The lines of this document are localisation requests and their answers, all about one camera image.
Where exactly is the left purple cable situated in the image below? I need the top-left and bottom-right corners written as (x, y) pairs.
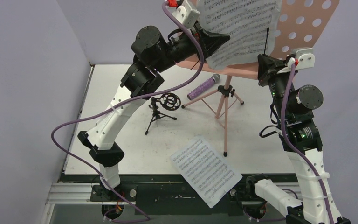
top-left (50, 1), bottom-right (205, 223)

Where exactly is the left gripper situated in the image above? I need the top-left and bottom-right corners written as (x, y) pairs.
top-left (153, 19), bottom-right (230, 73)

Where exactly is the pink music stand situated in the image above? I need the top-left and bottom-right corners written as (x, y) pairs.
top-left (179, 0), bottom-right (340, 156)

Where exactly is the black mini tripod mic stand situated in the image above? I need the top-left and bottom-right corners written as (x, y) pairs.
top-left (145, 92), bottom-right (183, 136)

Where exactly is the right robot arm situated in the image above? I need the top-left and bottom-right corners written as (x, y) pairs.
top-left (245, 54), bottom-right (350, 224)

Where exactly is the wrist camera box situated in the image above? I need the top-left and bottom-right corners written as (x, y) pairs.
top-left (166, 0), bottom-right (200, 29)
top-left (277, 47), bottom-right (316, 74)

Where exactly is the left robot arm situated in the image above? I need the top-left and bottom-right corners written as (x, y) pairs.
top-left (77, 26), bottom-right (198, 201)

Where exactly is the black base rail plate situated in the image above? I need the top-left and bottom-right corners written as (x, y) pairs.
top-left (58, 173), bottom-right (278, 217)

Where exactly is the purple glitter microphone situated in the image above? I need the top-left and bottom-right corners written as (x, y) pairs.
top-left (187, 73), bottom-right (220, 100)

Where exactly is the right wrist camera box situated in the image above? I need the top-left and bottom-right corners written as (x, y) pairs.
top-left (277, 47), bottom-right (316, 74)

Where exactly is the sheet music page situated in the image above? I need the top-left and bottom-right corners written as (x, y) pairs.
top-left (170, 136), bottom-right (242, 208)
top-left (196, 0), bottom-right (282, 70)

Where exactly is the purple cable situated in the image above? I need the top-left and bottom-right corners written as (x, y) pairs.
top-left (280, 62), bottom-right (336, 224)
top-left (50, 1), bottom-right (205, 223)

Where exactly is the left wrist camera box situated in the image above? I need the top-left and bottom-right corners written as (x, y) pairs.
top-left (166, 0), bottom-right (200, 29)

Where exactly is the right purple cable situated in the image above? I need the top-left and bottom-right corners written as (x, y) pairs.
top-left (280, 62), bottom-right (336, 224)

